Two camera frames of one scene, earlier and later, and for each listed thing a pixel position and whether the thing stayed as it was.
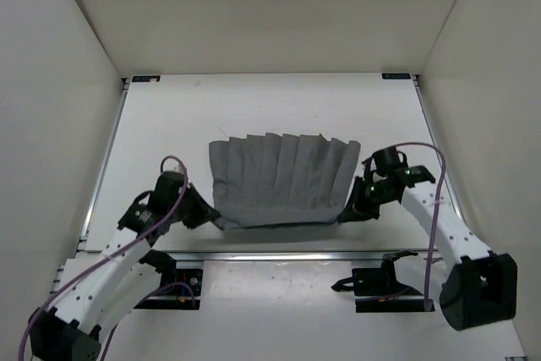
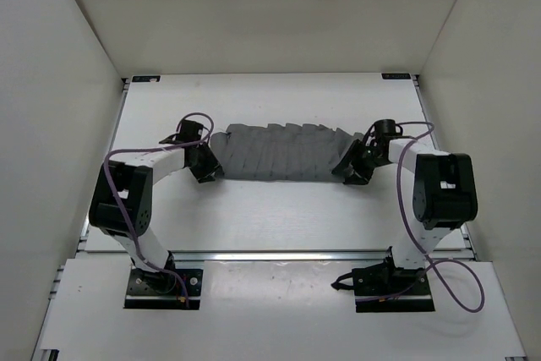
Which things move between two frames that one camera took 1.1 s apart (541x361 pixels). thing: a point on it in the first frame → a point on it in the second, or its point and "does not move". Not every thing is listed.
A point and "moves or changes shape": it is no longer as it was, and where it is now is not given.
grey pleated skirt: x=267 y=178 moves or changes shape
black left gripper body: x=194 y=209 → x=205 y=165
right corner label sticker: x=396 y=76 does not move
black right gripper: x=357 y=210 → x=358 y=175
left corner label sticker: x=146 y=79 does not move
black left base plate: x=181 y=288 does not move
